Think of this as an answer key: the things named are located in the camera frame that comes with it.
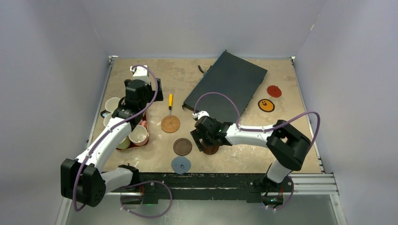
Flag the dark wooden coaster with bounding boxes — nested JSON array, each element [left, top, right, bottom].
[[201, 141, 219, 155], [173, 138, 192, 156]]

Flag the orange smiley coaster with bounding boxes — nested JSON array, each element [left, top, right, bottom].
[[258, 99, 275, 113]]

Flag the red round coaster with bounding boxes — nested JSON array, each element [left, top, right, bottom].
[[267, 85, 282, 98]]

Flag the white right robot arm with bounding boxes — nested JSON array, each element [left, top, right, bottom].
[[191, 109, 314, 191]]

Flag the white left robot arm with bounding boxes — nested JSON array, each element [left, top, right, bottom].
[[61, 78, 163, 207]]

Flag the woven cork coaster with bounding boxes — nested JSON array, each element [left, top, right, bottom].
[[161, 115, 180, 133]]

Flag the blue grey smiley coaster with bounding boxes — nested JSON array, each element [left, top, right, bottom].
[[171, 156, 191, 174]]

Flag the green cup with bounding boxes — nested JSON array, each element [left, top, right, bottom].
[[117, 137, 130, 150]]

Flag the pink mug front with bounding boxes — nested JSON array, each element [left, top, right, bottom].
[[128, 121, 149, 146]]

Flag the dark flat metal box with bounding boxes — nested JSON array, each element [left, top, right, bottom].
[[182, 51, 268, 123]]

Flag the yellow handled screwdriver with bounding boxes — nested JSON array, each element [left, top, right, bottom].
[[168, 94, 173, 117]]

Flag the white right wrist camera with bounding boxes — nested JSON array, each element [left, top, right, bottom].
[[192, 111, 209, 120]]

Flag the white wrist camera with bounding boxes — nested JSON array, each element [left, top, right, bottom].
[[130, 65, 150, 84], [192, 111, 209, 120]]

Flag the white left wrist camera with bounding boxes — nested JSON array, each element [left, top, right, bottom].
[[130, 65, 150, 84]]

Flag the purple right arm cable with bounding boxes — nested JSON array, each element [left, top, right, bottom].
[[192, 91, 321, 156]]

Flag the aluminium table rail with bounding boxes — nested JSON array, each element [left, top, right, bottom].
[[85, 55, 119, 148]]

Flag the black handled pliers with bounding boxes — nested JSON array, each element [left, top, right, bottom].
[[198, 65, 208, 75]]

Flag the black front base frame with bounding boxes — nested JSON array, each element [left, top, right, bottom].
[[117, 172, 294, 205]]

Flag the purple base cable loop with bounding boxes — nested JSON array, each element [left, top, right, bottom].
[[120, 180, 173, 219]]

